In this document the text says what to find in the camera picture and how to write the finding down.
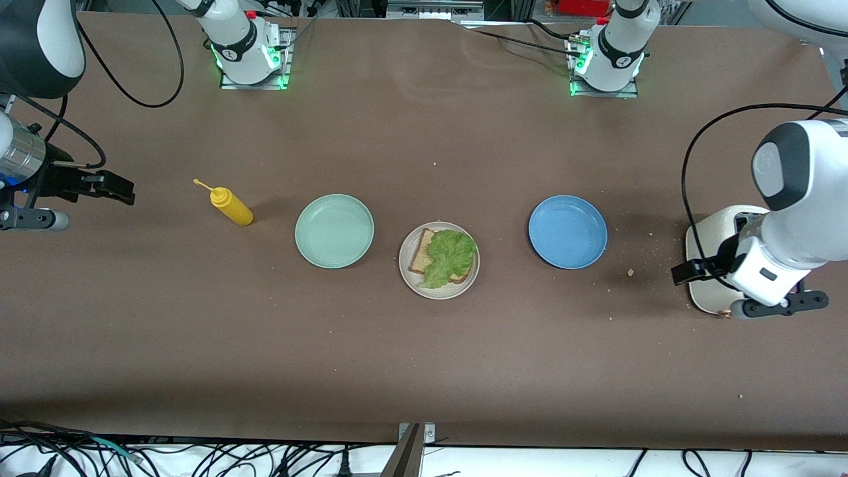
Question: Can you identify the yellow squeeze bottle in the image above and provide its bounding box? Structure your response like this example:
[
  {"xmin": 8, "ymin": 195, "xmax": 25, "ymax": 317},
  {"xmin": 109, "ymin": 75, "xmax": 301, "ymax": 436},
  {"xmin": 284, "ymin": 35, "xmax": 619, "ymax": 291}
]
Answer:
[{"xmin": 193, "ymin": 178, "xmax": 254, "ymax": 227}]

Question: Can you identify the green lettuce leaf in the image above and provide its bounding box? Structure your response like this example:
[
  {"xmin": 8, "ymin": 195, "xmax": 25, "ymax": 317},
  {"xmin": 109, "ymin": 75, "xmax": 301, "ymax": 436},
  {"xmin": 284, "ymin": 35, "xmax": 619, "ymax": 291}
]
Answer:
[{"xmin": 417, "ymin": 229, "xmax": 478, "ymax": 290}]

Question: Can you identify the brown bread slice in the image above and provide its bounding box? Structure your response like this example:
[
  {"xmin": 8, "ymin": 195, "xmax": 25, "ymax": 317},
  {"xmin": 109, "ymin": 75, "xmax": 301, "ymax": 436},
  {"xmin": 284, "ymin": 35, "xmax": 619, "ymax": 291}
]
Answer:
[{"xmin": 409, "ymin": 229, "xmax": 472, "ymax": 284}]

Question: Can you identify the blue plate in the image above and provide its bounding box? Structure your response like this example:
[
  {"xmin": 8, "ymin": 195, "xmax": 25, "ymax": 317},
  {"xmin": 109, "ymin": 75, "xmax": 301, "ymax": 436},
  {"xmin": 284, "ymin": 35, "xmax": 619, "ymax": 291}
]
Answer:
[{"xmin": 528, "ymin": 195, "xmax": 608, "ymax": 270}]

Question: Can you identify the mint green plate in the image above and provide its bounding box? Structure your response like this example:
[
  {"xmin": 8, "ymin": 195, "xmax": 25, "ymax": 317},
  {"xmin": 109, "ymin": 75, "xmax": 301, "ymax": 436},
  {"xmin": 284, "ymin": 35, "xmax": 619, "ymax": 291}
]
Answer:
[{"xmin": 295, "ymin": 193, "xmax": 375, "ymax": 270}]

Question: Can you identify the beige plate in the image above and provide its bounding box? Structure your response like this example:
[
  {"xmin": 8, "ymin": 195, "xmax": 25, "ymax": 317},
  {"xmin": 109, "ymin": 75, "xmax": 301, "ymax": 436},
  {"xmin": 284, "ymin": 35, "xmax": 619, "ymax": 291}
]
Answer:
[{"xmin": 399, "ymin": 221, "xmax": 480, "ymax": 300}]

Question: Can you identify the white two-slot toaster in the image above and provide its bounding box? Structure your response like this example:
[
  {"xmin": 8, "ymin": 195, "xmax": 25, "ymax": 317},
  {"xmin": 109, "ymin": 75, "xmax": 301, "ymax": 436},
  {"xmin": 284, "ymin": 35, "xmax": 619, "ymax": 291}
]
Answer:
[{"xmin": 684, "ymin": 204, "xmax": 772, "ymax": 319}]

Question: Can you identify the red box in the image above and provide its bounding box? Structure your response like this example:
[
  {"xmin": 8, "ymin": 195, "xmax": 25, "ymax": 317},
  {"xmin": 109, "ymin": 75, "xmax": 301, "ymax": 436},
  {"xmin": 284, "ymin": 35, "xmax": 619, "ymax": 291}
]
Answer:
[{"xmin": 555, "ymin": 0, "xmax": 613, "ymax": 17}]

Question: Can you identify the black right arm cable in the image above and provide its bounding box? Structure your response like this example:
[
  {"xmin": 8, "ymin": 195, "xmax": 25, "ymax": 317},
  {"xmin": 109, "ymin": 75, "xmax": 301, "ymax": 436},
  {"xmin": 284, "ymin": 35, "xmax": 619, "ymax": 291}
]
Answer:
[{"xmin": 13, "ymin": 0, "xmax": 186, "ymax": 170}]

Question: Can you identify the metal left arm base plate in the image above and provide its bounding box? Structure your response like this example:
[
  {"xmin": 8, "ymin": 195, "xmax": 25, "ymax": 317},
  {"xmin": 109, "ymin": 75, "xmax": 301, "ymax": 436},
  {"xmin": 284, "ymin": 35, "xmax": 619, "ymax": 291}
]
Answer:
[{"xmin": 568, "ymin": 36, "xmax": 640, "ymax": 99}]

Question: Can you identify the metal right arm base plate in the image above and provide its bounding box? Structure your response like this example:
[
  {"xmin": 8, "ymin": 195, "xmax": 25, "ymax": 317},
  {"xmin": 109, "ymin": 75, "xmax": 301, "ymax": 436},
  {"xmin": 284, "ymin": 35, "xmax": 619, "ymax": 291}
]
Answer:
[{"xmin": 220, "ymin": 26, "xmax": 294, "ymax": 90}]

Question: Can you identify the teal floor cable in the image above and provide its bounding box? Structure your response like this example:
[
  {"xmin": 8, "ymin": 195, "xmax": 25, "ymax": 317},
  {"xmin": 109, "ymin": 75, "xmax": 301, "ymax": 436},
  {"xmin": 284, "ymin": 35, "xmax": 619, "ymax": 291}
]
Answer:
[{"xmin": 89, "ymin": 436, "xmax": 143, "ymax": 462}]

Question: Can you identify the black base power cable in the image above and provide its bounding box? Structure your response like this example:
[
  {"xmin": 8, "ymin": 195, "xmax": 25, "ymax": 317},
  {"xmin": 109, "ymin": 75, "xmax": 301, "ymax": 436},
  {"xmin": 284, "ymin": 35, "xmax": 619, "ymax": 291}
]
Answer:
[{"xmin": 457, "ymin": 19, "xmax": 597, "ymax": 57}]

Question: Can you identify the metal table edge bracket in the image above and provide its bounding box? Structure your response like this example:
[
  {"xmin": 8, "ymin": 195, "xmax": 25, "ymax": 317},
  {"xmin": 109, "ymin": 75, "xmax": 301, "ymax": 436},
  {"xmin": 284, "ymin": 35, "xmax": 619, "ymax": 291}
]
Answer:
[{"xmin": 380, "ymin": 422, "xmax": 437, "ymax": 477}]

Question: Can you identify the aluminium frame rail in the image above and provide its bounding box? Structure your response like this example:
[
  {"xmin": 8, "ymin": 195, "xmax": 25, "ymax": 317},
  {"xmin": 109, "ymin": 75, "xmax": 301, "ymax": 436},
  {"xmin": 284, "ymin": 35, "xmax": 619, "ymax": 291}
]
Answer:
[{"xmin": 386, "ymin": 0, "xmax": 486, "ymax": 21}]

